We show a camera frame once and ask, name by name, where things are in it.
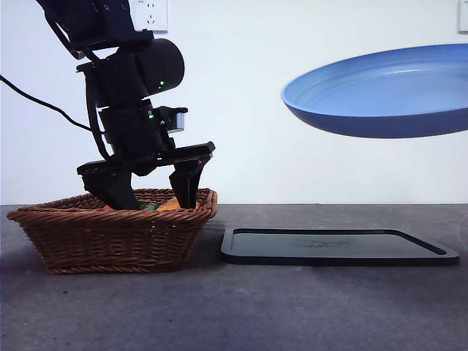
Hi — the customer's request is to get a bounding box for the orange corn cob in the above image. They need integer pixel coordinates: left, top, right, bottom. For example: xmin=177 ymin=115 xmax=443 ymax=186
xmin=156 ymin=198 xmax=183 ymax=212

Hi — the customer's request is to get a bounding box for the blue round plate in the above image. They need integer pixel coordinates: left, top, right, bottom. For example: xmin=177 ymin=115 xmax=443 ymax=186
xmin=280 ymin=42 xmax=468 ymax=140

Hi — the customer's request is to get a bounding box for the brown wicker basket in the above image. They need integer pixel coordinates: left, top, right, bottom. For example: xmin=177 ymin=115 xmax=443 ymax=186
xmin=6 ymin=188 xmax=219 ymax=276

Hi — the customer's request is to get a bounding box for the black rectangular tray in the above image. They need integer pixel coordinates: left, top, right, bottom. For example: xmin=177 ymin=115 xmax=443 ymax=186
xmin=220 ymin=227 xmax=461 ymax=267

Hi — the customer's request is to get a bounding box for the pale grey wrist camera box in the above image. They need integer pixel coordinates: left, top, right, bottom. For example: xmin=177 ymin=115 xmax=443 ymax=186
xmin=159 ymin=106 xmax=189 ymax=135

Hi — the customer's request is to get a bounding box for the black cable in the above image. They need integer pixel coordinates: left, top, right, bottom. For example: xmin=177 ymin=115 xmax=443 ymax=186
xmin=0 ymin=74 xmax=93 ymax=132

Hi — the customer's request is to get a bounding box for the white wall socket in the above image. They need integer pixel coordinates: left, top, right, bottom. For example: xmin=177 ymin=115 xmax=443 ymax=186
xmin=457 ymin=0 xmax=468 ymax=36
xmin=132 ymin=0 xmax=170 ymax=36

